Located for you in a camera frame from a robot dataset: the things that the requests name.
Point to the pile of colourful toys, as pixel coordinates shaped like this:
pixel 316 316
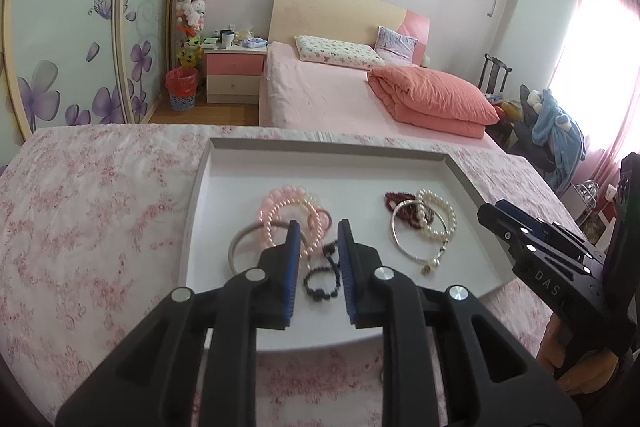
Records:
pixel 506 108

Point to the orange cloth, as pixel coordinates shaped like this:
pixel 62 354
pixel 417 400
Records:
pixel 597 369

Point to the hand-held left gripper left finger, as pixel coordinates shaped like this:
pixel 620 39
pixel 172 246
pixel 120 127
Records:
pixel 292 257

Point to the yellow plush toy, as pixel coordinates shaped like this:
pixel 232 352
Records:
pixel 190 53

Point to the bin with red bag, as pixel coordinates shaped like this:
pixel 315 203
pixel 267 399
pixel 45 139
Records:
pixel 182 89

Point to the floral print pillow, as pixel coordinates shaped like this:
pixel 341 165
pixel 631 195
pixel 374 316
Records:
pixel 335 52

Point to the grey cardboard tray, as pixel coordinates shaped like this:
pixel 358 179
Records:
pixel 240 177

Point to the thin silver bangle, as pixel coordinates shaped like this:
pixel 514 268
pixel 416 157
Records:
pixel 400 237

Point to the small lilac pillow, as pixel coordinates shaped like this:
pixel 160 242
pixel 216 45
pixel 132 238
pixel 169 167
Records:
pixel 395 44

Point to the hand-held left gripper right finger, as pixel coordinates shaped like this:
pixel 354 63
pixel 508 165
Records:
pixel 345 267

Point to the dark wooden chair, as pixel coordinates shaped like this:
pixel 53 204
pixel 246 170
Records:
pixel 492 74

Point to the blue plush garment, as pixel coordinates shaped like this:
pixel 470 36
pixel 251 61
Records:
pixel 555 132

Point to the wide silver cuff bangle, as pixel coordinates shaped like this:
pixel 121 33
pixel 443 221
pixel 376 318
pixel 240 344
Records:
pixel 234 249

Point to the folded salmon quilt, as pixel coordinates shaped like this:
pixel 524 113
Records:
pixel 435 99

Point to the wardrobe with purple flowers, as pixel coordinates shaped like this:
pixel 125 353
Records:
pixel 65 32

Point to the pink and cream nightstand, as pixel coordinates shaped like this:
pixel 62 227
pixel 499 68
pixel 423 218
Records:
pixel 232 77

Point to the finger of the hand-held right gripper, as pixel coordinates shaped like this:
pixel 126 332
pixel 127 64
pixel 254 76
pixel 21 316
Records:
pixel 520 212
pixel 545 279

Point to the clear tube of plush toys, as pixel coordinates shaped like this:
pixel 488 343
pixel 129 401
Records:
pixel 192 2

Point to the pink curtain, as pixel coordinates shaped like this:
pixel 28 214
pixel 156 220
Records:
pixel 595 22

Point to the pink bed mattress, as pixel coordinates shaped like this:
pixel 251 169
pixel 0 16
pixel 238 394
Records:
pixel 310 97

